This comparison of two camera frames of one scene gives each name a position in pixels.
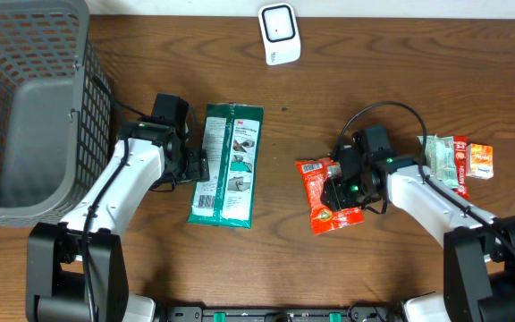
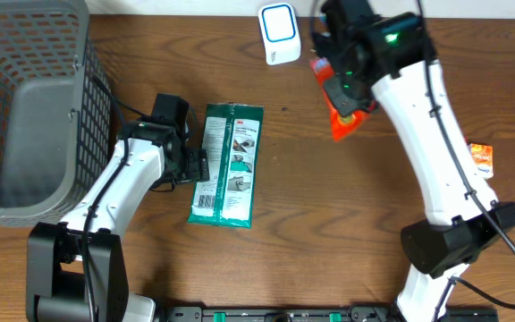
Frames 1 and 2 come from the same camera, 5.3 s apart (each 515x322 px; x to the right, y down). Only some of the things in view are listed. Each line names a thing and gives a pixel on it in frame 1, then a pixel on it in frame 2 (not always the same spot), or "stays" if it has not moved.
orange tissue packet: [479, 161] stays
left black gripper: [197, 165] stays
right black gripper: [335, 189] -> [343, 102]
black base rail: [281, 314] stays
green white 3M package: [233, 133] stays
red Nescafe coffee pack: [316, 173] -> [342, 127]
